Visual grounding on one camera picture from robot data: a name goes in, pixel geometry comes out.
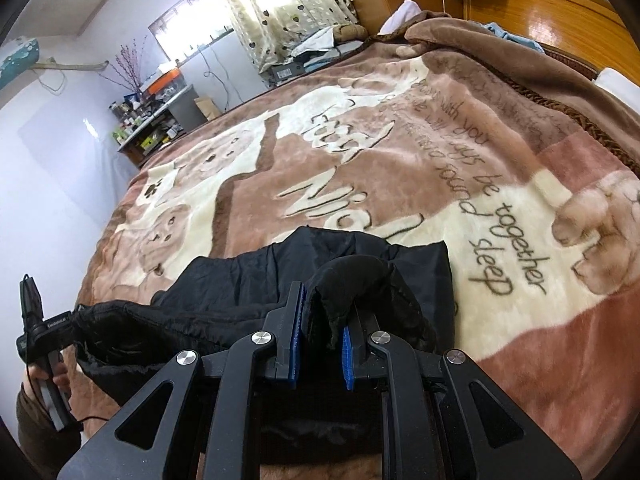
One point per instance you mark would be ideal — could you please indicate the person's left forearm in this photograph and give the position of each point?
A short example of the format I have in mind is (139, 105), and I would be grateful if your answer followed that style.
(40, 435)

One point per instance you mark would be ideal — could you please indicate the white folded cloth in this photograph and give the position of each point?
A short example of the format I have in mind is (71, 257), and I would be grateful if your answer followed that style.
(402, 15)

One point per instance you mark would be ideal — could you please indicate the orange and white box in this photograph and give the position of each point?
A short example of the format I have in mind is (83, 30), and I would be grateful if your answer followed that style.
(167, 79)

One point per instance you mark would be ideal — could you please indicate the cluttered grey desk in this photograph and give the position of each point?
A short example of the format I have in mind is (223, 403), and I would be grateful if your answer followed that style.
(150, 130)

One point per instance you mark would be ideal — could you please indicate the wrapped air conditioner pipe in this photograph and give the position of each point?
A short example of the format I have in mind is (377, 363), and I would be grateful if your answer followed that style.
(70, 66)

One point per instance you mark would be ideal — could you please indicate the bright window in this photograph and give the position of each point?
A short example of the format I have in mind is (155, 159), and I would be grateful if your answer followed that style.
(192, 25)

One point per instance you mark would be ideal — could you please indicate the brown printed blanket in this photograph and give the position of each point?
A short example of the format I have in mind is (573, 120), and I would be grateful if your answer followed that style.
(450, 135)

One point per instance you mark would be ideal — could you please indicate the dried flower branches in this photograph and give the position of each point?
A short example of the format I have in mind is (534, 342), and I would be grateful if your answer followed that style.
(127, 67)

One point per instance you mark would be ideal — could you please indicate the teal covered air conditioner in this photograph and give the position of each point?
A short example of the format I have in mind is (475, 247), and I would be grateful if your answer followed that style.
(20, 55)

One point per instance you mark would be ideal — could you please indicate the wooden headboard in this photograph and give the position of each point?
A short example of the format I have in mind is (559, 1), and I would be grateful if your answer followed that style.
(565, 20)

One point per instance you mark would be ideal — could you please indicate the light blue cloth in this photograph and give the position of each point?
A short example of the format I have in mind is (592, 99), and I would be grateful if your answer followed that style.
(515, 35)

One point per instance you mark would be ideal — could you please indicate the black flat box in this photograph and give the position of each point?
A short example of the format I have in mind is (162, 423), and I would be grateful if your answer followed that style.
(287, 72)

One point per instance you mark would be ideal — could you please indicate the person's left hand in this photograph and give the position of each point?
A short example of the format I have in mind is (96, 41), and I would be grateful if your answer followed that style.
(60, 375)

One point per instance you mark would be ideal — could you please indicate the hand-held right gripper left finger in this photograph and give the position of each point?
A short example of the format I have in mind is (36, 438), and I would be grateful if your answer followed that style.
(295, 340)

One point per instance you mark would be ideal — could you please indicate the black puffer jacket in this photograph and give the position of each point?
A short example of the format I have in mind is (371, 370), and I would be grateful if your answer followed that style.
(225, 285)

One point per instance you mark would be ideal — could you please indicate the white pillow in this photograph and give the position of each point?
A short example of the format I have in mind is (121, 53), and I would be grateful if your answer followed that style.
(620, 85)

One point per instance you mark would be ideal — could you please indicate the heart patterned curtain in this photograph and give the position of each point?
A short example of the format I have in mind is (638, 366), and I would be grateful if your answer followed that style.
(280, 5)

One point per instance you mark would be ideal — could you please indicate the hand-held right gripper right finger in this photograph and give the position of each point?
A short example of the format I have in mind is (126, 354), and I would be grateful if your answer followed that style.
(348, 360)

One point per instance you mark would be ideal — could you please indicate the cardboard box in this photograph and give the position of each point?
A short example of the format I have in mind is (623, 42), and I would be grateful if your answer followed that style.
(207, 108)

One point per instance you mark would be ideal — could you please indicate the brown stuffed toy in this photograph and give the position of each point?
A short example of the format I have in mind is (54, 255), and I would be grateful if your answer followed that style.
(350, 32)

